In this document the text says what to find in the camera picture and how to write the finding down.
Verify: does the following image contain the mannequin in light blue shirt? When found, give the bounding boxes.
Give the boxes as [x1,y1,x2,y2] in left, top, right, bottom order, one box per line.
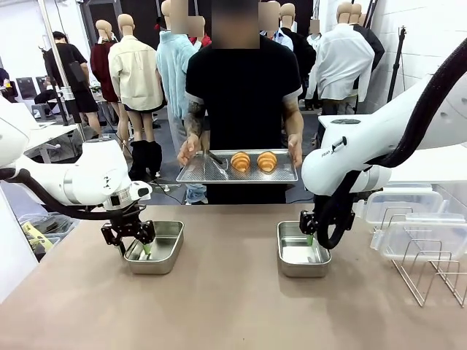
[155,0,196,147]

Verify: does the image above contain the mannequin in white shirt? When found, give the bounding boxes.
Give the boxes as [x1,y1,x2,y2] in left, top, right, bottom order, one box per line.
[305,1,376,114]

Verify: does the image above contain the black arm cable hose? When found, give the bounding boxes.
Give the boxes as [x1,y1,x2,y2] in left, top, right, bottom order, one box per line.
[314,46,467,250]
[0,167,147,222]

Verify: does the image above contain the mannequin in maroon dress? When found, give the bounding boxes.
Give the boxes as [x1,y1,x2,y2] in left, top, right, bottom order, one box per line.
[90,20,123,139]

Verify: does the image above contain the black power adapter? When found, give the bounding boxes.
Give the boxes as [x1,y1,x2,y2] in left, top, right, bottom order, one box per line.
[69,61,88,83]

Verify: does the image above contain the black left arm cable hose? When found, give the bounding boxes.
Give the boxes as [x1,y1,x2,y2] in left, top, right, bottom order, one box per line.
[0,167,147,222]

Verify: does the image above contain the mannequin in red top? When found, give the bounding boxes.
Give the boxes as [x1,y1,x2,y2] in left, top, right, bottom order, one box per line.
[188,16,212,50]

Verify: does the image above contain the mannequin in blue collared shirt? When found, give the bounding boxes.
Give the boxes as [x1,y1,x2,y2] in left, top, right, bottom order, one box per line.
[259,1,295,52]

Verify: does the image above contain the mannequin in black coat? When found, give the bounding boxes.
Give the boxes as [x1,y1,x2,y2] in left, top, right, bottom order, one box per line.
[279,2,317,103]

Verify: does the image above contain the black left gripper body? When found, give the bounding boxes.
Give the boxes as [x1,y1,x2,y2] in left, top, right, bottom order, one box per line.
[107,204,147,240]

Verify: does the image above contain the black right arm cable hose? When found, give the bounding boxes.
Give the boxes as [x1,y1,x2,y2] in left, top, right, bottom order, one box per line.
[314,46,467,250]

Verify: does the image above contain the mannequin base plate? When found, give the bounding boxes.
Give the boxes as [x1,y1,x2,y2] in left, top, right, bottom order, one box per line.
[144,178,183,194]

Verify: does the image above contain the person's tattooed right forearm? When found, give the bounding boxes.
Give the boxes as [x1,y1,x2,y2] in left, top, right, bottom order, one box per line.
[183,101,207,141]

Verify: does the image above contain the seated person in black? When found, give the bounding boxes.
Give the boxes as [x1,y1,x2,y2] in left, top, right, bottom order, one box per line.
[34,76,61,106]

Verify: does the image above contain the metal tongs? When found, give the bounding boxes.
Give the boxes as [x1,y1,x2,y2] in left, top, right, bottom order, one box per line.
[199,149,232,180]

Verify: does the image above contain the person's left hand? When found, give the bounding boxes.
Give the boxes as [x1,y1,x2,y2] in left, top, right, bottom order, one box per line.
[287,133,304,168]

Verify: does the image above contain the yellow green packet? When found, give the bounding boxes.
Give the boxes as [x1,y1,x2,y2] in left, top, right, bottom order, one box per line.
[20,222,50,252]

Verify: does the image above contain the clear plastic storage bin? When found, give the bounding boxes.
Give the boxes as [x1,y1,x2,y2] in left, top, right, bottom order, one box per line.
[17,213,80,258]

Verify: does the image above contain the silver metal pole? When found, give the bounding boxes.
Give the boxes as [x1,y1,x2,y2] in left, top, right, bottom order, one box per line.
[40,0,88,145]

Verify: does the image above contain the rectangular steel container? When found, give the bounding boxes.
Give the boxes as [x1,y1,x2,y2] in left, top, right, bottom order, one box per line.
[123,220,185,276]
[276,221,332,279]

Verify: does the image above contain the mannequin in cream jacket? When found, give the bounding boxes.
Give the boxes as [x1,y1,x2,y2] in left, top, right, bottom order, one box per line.
[108,13,166,163]

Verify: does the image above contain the person in black t-shirt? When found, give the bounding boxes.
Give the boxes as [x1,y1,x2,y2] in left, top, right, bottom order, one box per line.
[185,36,303,205]

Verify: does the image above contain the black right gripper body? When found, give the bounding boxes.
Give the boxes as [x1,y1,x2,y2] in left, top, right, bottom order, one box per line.
[323,208,344,234]

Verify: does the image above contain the perforated metal baking tray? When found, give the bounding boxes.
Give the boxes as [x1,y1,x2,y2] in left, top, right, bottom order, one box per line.
[176,148,299,184]

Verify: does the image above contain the person's left forearm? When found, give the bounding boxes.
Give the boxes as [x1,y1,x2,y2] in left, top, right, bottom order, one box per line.
[284,100,304,138]

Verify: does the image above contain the person's right hand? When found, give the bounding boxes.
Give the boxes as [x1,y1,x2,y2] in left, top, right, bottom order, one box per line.
[177,133,202,167]

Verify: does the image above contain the standing person in black clothes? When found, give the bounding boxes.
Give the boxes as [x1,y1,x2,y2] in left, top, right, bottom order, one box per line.
[43,31,102,138]

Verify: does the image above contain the white office desk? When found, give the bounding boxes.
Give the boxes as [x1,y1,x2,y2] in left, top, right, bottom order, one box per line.
[21,122,83,165]

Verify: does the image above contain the crumpled blue jeans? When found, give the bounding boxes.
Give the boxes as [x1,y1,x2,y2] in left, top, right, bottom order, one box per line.
[185,182,208,204]

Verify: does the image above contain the mannequin in black jacket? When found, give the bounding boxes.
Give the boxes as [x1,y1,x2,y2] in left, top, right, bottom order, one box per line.
[348,2,386,103]

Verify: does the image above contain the black light stand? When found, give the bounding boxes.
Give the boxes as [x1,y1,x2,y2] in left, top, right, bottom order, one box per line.
[385,25,408,116]

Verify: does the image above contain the clear plastic container lid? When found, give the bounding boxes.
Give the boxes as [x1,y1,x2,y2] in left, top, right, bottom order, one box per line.
[370,218,467,262]
[355,184,467,226]

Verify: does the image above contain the black furry boot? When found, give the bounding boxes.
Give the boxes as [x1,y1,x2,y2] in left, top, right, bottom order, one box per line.
[128,140,150,182]
[145,140,163,176]

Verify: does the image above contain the metal wire lid rack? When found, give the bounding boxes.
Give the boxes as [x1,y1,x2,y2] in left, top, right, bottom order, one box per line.
[374,206,467,307]

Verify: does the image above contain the golden croissant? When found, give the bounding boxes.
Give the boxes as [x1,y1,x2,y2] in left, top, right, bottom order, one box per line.
[230,151,252,173]
[256,150,277,173]

